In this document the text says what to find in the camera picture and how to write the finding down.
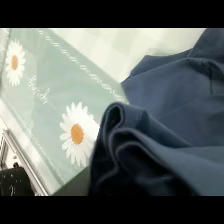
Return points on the silver frame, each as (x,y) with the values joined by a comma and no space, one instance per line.
(23,160)

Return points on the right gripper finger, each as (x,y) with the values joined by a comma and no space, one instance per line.
(75,185)

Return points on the blue shirt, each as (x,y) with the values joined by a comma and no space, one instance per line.
(166,133)

